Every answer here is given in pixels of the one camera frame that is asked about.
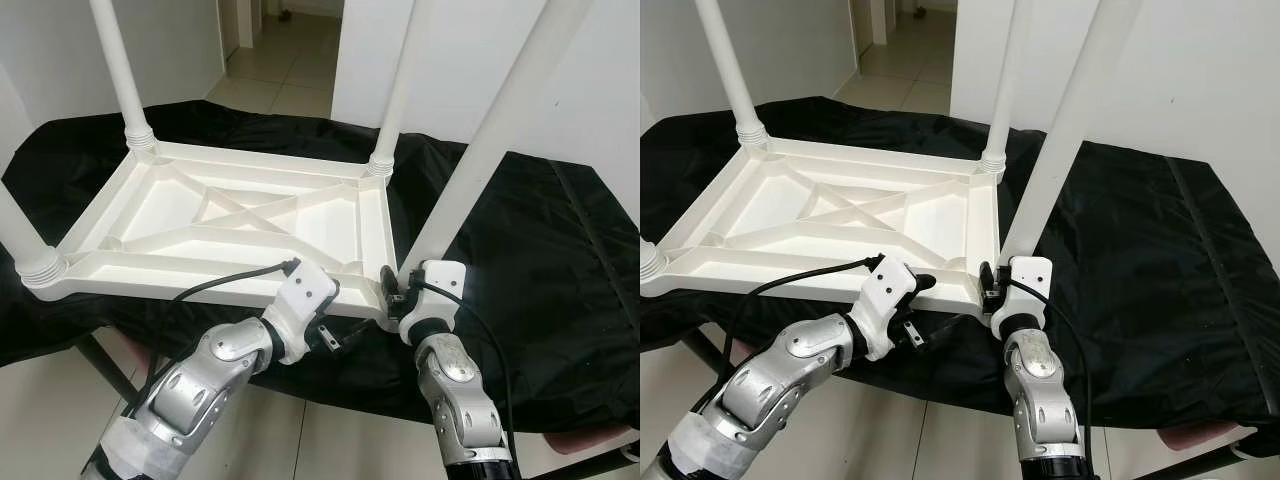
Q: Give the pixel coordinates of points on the black cloth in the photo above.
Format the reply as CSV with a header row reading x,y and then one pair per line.
x,y
560,300
1180,300

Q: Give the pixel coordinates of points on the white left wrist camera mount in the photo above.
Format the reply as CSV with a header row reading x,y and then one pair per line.
x,y
305,290
885,290

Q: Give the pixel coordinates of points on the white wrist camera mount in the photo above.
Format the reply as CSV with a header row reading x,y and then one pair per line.
x,y
445,280
885,290
305,290
1030,275

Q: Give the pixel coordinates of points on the white plastic tabletop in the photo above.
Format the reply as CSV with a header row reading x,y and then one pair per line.
x,y
150,210
760,210

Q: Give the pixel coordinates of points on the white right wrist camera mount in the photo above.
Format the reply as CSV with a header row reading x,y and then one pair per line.
x,y
1030,275
445,280

